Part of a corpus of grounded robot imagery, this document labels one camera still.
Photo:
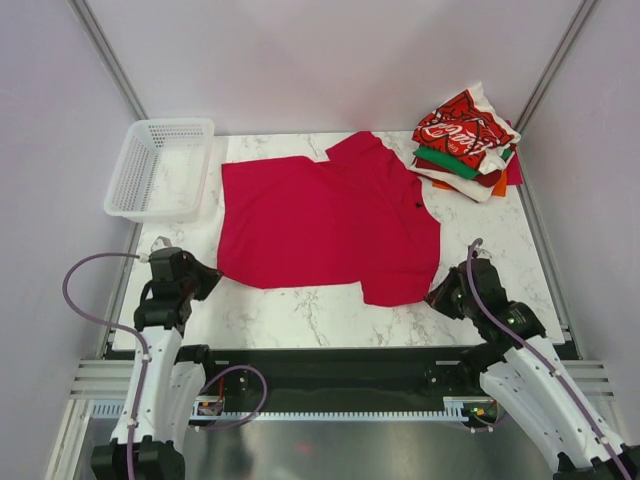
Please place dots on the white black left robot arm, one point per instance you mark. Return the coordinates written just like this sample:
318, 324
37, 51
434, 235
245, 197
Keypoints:
147, 442

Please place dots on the white plastic basket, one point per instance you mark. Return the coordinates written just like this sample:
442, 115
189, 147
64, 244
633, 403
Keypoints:
161, 171

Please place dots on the right aluminium frame post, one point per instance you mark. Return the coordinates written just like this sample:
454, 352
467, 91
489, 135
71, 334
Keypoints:
569, 39

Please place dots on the dark red folded shirt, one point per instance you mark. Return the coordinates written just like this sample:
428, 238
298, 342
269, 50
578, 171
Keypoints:
485, 180

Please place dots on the white folded shirt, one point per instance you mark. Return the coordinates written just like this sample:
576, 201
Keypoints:
469, 188

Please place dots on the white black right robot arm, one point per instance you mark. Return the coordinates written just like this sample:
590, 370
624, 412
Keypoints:
517, 366

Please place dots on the red white printed shirt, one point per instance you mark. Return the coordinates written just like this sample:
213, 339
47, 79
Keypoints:
468, 128

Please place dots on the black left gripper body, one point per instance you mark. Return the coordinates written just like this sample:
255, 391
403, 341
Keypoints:
186, 284

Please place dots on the aluminium frame post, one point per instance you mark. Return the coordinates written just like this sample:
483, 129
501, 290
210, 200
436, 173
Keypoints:
569, 39
91, 26

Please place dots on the magenta folded shirt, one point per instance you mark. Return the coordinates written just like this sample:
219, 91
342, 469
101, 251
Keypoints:
514, 175

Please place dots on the green folded shirt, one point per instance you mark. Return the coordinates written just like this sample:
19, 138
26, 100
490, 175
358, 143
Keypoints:
431, 159

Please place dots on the crimson red t shirt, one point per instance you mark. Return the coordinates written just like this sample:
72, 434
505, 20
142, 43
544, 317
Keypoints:
357, 217

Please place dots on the left aluminium frame post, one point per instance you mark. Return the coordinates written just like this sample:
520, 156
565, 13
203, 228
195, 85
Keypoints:
91, 26

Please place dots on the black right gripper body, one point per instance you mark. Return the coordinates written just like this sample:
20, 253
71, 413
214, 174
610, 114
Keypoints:
459, 304

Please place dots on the orange folded shirt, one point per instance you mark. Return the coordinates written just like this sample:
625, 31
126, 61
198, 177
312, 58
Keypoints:
499, 189

